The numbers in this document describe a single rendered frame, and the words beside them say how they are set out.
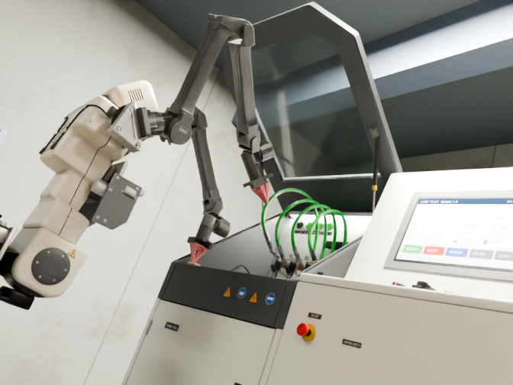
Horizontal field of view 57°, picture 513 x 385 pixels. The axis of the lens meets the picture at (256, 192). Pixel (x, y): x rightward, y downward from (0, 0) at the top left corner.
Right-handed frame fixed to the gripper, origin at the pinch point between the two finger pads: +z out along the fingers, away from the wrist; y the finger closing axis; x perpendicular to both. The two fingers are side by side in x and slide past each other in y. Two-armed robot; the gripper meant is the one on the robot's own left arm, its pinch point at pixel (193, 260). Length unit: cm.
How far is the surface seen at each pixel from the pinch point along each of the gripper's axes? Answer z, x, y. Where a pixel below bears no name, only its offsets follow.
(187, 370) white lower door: 39.6, 1.4, -21.2
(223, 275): 4.4, 1.3, -22.0
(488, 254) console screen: -21, -25, -104
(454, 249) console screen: -22, -25, -93
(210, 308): 17.1, 1.4, -21.4
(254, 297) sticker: 10.3, 1.5, -41.2
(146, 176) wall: -74, -50, 158
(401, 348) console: 16, 2, -96
